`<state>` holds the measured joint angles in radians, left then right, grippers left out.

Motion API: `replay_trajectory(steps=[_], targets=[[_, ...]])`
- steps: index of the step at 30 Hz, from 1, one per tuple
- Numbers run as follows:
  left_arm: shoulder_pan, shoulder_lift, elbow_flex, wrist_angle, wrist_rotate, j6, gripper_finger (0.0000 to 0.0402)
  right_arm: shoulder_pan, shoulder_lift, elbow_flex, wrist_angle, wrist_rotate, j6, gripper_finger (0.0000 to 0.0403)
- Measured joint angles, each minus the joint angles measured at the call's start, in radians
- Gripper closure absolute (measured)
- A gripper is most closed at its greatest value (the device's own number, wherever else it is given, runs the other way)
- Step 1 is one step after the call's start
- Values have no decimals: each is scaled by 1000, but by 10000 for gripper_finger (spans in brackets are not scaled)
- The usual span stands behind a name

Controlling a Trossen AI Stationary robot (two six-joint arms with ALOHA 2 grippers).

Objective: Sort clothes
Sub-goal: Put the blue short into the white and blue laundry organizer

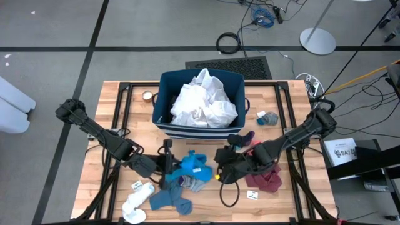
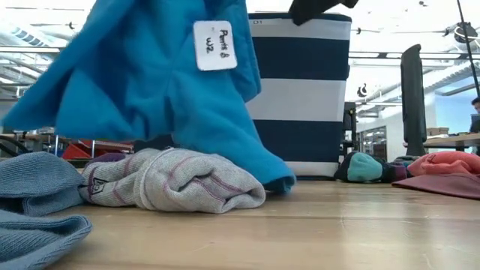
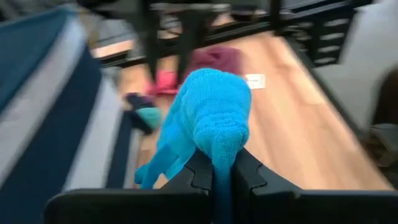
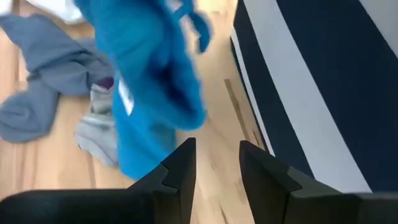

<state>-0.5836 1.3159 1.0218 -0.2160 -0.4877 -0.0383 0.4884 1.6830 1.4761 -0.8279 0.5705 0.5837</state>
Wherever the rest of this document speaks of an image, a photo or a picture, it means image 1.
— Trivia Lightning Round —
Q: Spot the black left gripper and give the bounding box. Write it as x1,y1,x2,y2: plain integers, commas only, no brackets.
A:
126,139,182,191

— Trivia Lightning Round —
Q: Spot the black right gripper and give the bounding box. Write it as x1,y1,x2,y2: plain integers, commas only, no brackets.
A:
214,134,264,184

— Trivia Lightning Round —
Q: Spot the navy purple teal sock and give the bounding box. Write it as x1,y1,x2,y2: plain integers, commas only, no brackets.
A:
233,131,256,148

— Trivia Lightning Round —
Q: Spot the bright teal garment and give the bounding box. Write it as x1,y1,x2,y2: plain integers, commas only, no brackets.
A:
165,149,214,184

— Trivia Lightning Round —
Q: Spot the grey striped purple-toe sock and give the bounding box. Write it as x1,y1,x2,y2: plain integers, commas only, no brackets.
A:
178,174,207,193

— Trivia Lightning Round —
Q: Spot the dusty blue sock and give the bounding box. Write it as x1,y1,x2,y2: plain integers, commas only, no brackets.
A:
149,179,194,216

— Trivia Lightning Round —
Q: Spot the white sock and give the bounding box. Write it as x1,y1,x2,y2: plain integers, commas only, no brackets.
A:
121,180,156,225

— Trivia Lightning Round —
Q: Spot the maroon garment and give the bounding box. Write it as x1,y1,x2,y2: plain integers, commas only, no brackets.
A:
244,164,284,194

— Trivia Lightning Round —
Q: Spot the white shirt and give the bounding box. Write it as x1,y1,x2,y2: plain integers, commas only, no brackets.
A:
170,67,239,128

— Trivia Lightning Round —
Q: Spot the grey sock with blue toe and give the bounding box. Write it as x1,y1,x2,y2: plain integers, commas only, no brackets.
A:
256,111,279,126

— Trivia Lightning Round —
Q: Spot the navy white-striped fabric bin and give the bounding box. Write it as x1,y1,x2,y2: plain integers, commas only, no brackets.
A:
151,67,251,141

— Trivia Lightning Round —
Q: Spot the black floor grate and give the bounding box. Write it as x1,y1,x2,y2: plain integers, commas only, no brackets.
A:
185,56,273,81

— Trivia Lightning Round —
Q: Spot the white labelled box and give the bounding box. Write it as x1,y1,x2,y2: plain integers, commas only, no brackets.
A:
322,137,359,167

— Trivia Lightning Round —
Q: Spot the round grey stand base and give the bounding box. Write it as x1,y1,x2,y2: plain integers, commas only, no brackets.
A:
299,0,338,56

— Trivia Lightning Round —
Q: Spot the black side shelf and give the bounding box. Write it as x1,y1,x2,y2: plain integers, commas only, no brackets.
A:
326,139,400,216

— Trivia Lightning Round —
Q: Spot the black power strip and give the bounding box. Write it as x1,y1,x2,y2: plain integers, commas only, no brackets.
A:
272,5,284,25

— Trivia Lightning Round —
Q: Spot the grey plastic bag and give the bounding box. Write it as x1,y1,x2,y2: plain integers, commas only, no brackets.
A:
364,181,390,192

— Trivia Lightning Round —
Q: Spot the yellow stick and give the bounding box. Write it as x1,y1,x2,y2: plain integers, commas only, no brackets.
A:
324,59,400,94

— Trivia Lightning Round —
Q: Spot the white foam block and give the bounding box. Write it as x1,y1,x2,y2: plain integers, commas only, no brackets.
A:
0,76,37,114
0,98,31,134

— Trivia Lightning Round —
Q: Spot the thin black pole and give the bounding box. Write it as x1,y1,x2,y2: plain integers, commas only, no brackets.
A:
323,2,400,94

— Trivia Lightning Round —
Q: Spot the grey padded seat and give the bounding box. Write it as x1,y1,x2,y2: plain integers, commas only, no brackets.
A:
387,64,400,91

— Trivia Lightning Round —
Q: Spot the black wheeled stand leg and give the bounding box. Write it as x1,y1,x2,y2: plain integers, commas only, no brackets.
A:
378,0,400,44

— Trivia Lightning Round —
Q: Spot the black metal table frame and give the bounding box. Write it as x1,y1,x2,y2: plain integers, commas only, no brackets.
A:
74,80,338,225

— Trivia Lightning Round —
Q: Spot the white cable bundle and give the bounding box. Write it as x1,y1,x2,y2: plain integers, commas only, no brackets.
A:
295,72,323,94

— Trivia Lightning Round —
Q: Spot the coiled black cable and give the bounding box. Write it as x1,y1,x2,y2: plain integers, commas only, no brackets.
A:
215,32,242,55

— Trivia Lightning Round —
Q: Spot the blue cable bundle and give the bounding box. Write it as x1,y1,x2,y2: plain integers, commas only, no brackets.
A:
249,6,276,29

